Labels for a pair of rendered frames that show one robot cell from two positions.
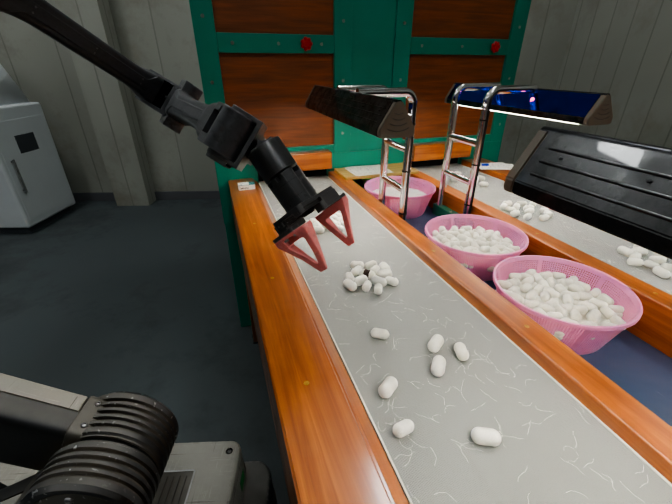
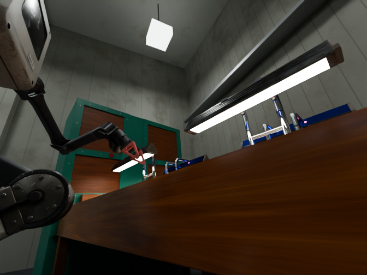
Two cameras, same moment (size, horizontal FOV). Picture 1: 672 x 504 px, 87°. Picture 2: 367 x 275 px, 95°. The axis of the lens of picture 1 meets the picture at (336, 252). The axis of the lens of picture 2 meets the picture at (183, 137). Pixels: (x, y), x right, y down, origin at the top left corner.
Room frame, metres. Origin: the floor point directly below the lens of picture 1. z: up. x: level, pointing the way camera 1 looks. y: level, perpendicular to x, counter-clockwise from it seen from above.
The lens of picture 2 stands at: (-0.28, 0.14, 0.68)
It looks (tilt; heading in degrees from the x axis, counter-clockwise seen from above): 23 degrees up; 334
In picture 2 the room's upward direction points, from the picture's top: 5 degrees counter-clockwise
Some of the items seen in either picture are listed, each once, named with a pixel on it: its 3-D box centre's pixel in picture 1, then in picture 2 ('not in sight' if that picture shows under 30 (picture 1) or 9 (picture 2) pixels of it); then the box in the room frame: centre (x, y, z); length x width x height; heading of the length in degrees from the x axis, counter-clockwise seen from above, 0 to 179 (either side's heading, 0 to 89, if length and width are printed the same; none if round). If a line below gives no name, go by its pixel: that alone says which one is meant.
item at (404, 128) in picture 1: (346, 104); (131, 159); (1.05, -0.03, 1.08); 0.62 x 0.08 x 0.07; 18
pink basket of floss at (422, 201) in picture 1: (398, 197); not in sight; (1.30, -0.24, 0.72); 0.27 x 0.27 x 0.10
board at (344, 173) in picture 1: (376, 170); not in sight; (1.51, -0.17, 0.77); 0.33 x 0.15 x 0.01; 108
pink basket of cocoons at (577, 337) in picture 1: (555, 304); not in sight; (0.62, -0.47, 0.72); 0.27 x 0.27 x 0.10
